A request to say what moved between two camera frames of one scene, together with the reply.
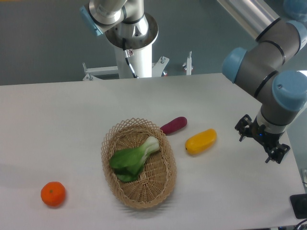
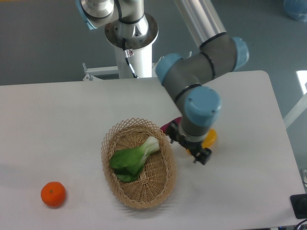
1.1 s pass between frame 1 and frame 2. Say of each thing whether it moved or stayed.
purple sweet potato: stayed
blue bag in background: stayed
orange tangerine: stayed
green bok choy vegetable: stayed
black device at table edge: stayed
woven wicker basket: stayed
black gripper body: moved
